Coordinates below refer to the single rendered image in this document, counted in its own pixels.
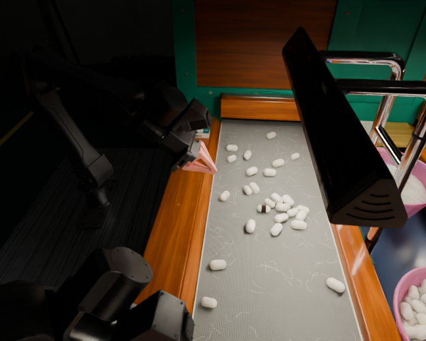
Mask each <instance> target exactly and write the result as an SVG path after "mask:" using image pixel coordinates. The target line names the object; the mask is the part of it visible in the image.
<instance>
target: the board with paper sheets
mask: <svg viewBox="0 0 426 341"><path fill-rule="evenodd" d="M384 129H385V130H386V132H387V134H388V135H389V136H390V137H391V139H392V140H393V142H394V143H395V144H396V146H397V147H407V145H408V143H409V141H410V138H411V137H412V132H413V131H414V130H413V129H412V127H411V126H410V125H409V124H408V123H407V122H386V124H385V127H384Z"/></svg>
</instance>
